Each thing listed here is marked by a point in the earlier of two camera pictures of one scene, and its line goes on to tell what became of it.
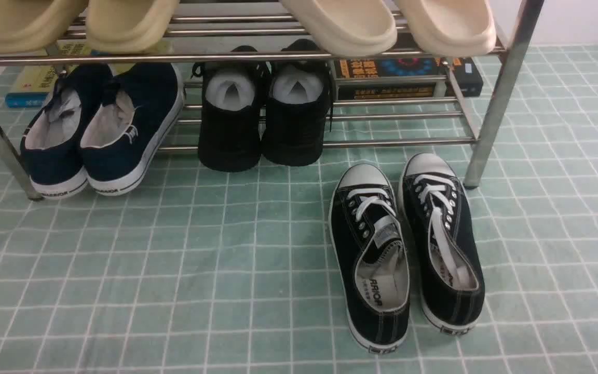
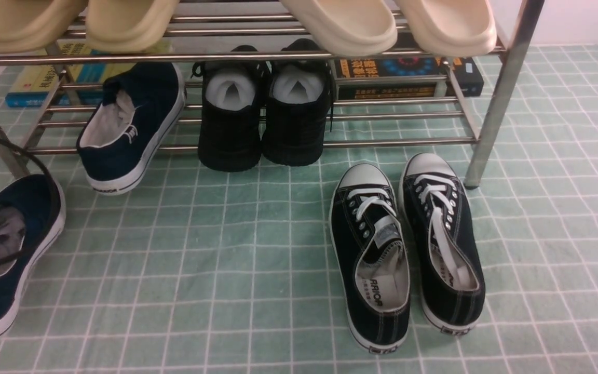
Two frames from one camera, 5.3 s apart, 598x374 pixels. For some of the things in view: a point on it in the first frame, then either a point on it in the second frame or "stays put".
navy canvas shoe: (50, 146) → (31, 211)
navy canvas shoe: (131, 127) stays put
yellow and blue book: (34, 84) stays put
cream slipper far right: (449, 28) stays put
